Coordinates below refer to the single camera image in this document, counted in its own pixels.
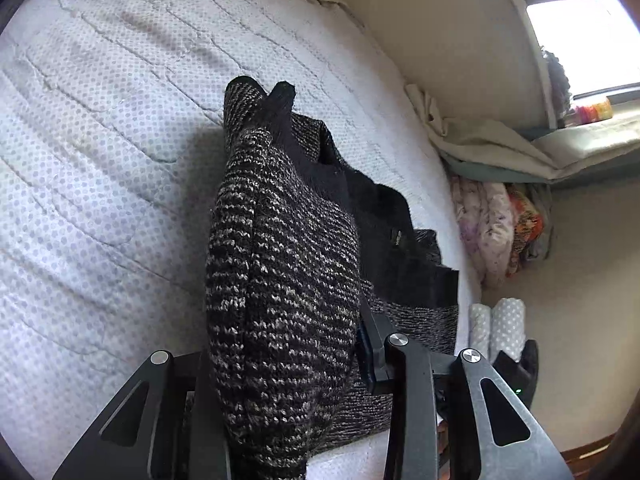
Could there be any purple floral folded quilt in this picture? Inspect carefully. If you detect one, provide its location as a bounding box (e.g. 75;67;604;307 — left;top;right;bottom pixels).
450;176;514;288

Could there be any beige curtain right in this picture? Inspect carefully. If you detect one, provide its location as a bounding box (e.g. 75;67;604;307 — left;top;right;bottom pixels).
405;84;639;183

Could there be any orange patterned blanket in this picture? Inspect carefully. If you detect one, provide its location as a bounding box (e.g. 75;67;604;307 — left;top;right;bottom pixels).
506;183;553;276

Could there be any grey knit zip jacket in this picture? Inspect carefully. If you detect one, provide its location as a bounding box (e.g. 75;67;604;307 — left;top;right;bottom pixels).
205;76;459;479

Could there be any black object on pillow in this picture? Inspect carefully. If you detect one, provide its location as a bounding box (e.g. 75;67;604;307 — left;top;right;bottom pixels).
494;339;539;408

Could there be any white quilted mattress cover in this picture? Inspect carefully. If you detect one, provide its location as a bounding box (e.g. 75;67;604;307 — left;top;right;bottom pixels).
1;0;480;479

